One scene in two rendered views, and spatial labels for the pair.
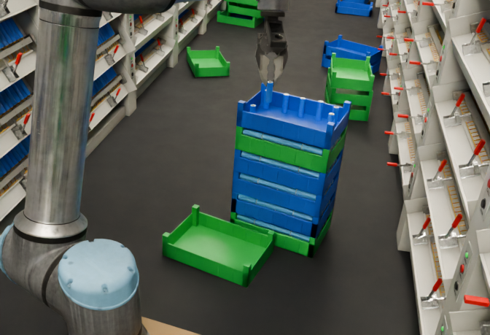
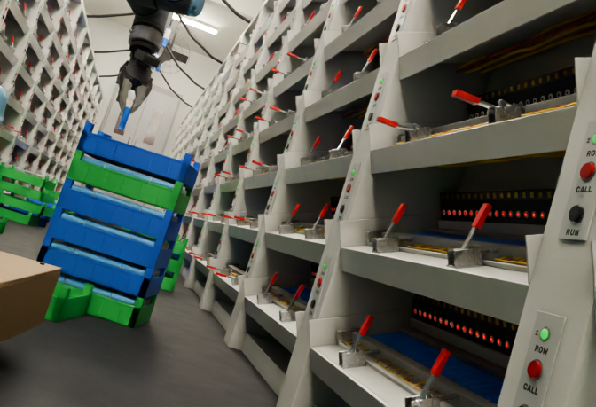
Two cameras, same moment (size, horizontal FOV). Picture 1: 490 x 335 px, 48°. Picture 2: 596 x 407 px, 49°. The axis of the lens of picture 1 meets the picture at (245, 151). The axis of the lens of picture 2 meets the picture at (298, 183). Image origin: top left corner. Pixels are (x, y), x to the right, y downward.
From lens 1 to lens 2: 92 cm
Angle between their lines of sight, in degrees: 41
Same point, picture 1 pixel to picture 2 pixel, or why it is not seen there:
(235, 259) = not seen: hidden behind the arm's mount
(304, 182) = (145, 222)
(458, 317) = (347, 226)
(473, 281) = (363, 183)
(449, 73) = (300, 141)
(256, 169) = (87, 205)
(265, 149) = (105, 179)
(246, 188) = (67, 230)
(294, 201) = (127, 247)
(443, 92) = (294, 159)
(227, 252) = not seen: hidden behind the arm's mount
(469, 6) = (320, 83)
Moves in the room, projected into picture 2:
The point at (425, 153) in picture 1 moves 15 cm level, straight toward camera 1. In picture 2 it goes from (270, 223) to (272, 221)
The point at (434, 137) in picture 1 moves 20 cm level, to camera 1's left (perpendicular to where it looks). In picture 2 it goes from (281, 207) to (219, 185)
